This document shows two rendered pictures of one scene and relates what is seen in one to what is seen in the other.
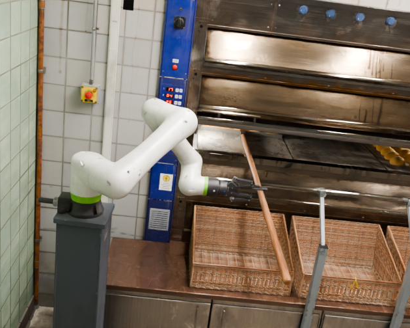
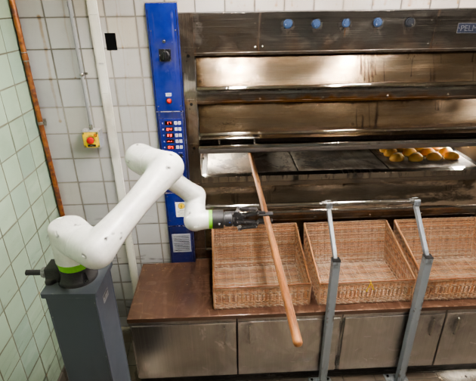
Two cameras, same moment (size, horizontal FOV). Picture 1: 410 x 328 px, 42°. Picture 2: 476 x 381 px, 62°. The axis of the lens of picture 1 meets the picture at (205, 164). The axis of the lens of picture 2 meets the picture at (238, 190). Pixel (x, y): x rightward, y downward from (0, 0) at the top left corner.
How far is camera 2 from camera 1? 0.80 m
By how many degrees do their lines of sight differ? 6
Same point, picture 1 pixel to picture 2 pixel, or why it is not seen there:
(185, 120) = (168, 166)
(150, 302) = (178, 328)
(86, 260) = (87, 328)
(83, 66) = (81, 112)
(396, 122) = (393, 122)
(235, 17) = (221, 41)
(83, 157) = (58, 226)
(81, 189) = (63, 259)
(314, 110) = (312, 123)
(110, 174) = (85, 246)
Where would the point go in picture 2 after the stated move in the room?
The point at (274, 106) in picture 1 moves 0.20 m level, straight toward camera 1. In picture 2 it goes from (272, 125) to (270, 134)
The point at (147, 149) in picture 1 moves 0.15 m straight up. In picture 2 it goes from (127, 207) to (121, 167)
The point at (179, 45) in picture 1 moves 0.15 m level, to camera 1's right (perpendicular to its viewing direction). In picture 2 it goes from (169, 78) to (197, 78)
